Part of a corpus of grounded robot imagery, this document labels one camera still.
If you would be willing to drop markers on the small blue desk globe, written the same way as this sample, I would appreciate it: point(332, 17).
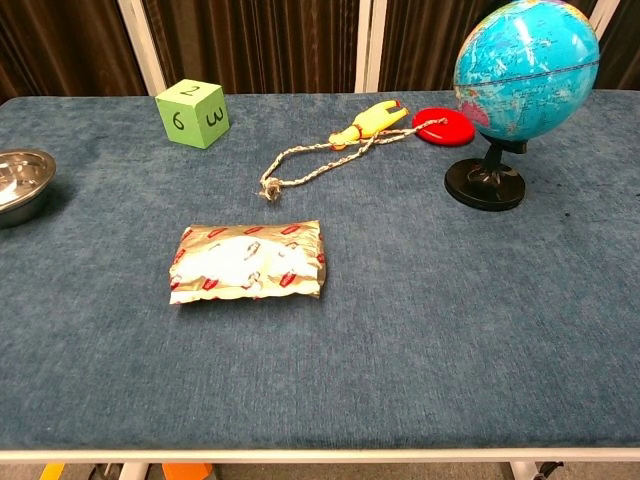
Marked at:
point(525, 75)

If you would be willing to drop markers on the green numbered foam cube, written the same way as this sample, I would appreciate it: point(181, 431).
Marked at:
point(192, 112)

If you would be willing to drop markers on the dark brown pleated curtain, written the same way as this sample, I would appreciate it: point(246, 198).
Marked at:
point(622, 45)
point(65, 45)
point(255, 45)
point(425, 45)

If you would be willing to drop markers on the yellow rubber chicken toy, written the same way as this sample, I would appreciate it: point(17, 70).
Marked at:
point(372, 122)

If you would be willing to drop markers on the stainless steel bowl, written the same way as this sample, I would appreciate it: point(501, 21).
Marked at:
point(20, 185)

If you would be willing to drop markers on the red round plastic disc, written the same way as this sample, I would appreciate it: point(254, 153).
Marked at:
point(445, 131)

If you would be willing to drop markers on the blue felt table mat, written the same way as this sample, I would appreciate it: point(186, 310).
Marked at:
point(400, 325)

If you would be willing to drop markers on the silver foil snack packet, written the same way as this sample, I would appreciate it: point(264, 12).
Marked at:
point(250, 265)

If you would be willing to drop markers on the orange block under table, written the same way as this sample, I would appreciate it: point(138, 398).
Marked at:
point(187, 471)

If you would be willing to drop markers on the white metal frame post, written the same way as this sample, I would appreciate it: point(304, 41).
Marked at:
point(371, 45)
point(602, 12)
point(142, 45)

